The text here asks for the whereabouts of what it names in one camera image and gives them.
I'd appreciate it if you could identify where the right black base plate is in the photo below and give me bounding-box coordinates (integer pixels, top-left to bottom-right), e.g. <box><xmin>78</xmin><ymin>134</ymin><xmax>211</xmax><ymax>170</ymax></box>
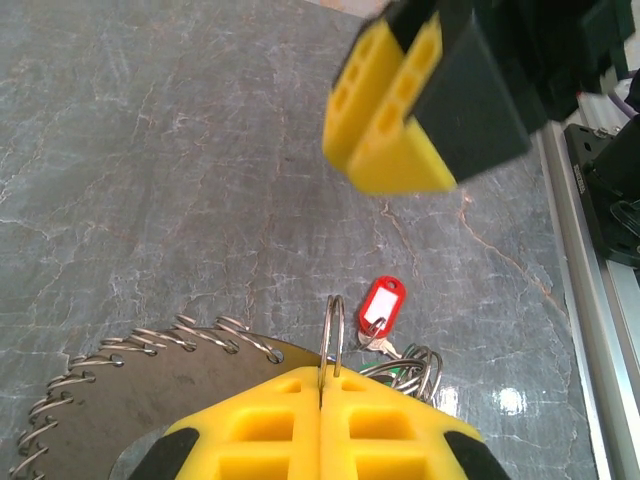
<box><xmin>563</xmin><ymin>123</ymin><xmax>640</xmax><ymax>274</ymax></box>

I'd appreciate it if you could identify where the aluminium mounting rail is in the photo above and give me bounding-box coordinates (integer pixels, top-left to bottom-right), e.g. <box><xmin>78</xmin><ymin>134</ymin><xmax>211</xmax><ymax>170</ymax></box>
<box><xmin>537</xmin><ymin>94</ymin><xmax>640</xmax><ymax>480</ymax></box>

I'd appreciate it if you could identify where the metal disc with keyrings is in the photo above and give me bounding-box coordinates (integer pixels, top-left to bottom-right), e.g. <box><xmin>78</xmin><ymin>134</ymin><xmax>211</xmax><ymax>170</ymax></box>
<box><xmin>9</xmin><ymin>294</ymin><xmax>444</xmax><ymax>480</ymax></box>

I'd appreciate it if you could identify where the key with red tag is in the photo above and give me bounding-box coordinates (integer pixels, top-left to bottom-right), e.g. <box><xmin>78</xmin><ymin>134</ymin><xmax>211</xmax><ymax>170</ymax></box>
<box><xmin>355</xmin><ymin>274</ymin><xmax>409</xmax><ymax>361</ymax></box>

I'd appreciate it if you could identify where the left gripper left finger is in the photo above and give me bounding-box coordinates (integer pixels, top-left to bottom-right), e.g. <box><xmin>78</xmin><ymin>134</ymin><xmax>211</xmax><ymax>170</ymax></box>
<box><xmin>127</xmin><ymin>367</ymin><xmax>321</xmax><ymax>480</ymax></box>

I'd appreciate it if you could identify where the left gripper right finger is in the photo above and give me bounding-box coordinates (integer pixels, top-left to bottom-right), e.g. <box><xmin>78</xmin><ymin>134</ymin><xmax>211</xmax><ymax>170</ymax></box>
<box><xmin>319</xmin><ymin>368</ymin><xmax>511</xmax><ymax>480</ymax></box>

